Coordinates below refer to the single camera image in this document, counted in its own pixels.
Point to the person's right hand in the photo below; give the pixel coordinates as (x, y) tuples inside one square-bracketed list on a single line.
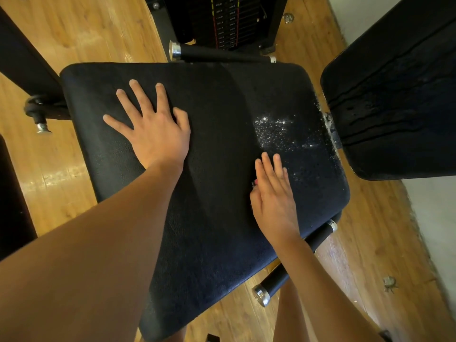
[(274, 203)]

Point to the person's left hand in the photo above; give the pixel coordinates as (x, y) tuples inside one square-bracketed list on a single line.
[(155, 131)]

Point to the person's right forearm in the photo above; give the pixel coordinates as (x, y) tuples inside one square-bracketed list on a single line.
[(328, 295)]

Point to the person's left forearm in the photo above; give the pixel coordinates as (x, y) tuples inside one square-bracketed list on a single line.
[(78, 260)]

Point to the person's right leg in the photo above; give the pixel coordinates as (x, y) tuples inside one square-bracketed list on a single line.
[(291, 317)]

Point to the person's leg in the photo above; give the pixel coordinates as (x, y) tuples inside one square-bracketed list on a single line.
[(291, 317), (174, 335)]

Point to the person's left leg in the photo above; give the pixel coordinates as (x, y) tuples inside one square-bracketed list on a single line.
[(174, 335)]

